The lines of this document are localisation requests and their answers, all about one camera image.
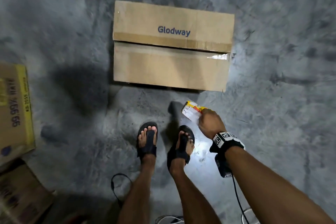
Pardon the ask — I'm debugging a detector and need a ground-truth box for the person's left leg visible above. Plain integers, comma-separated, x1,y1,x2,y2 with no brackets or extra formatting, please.
116,126,158,224

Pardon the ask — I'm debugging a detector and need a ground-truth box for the person's leg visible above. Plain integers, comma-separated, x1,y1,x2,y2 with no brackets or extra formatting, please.
116,126,158,224
169,131,222,224

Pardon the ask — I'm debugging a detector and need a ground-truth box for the black sandal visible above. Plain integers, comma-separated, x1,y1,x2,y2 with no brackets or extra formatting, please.
167,125,195,172
136,122,159,164

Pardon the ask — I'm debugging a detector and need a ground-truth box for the yellow printed cardboard box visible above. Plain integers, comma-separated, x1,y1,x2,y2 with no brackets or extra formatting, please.
0,62,36,165

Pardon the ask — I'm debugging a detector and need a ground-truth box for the small yellow white packet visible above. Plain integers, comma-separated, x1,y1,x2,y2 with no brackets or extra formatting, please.
181,100,208,125

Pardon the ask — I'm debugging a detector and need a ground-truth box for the black white marker wristband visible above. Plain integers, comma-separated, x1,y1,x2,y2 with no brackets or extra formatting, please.
209,132,246,153

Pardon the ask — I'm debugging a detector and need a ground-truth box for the black left sandal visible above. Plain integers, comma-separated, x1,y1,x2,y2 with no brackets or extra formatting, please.
136,122,159,164

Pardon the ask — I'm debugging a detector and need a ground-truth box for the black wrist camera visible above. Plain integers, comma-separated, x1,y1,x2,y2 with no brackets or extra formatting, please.
214,153,233,179

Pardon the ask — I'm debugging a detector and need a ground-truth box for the person's right hand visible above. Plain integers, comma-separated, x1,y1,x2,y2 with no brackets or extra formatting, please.
198,108,227,140

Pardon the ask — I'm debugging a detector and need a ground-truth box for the person's right leg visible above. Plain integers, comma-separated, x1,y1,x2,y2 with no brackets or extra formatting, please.
169,131,222,224

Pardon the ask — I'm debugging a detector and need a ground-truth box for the white cable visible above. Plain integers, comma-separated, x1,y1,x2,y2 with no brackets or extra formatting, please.
155,215,184,224
241,207,253,224

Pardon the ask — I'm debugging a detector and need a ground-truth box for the large brown cardboard box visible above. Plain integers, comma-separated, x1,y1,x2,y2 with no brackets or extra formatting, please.
113,0,235,92

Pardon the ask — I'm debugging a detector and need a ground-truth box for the person's right forearm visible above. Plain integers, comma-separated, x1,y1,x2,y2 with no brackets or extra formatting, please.
224,145,336,224

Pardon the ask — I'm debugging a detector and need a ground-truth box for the black camera cable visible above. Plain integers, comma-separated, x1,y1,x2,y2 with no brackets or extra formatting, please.
230,173,250,224

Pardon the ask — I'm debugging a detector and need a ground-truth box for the worn brown cardboard box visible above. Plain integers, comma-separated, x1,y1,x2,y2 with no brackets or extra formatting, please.
0,159,57,224

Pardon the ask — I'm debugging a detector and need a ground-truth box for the black looped cable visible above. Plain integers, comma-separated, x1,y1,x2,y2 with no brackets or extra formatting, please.
110,173,133,209

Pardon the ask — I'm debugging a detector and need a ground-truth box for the black right sandal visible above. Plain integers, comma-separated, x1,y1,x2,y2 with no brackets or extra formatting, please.
167,125,195,172

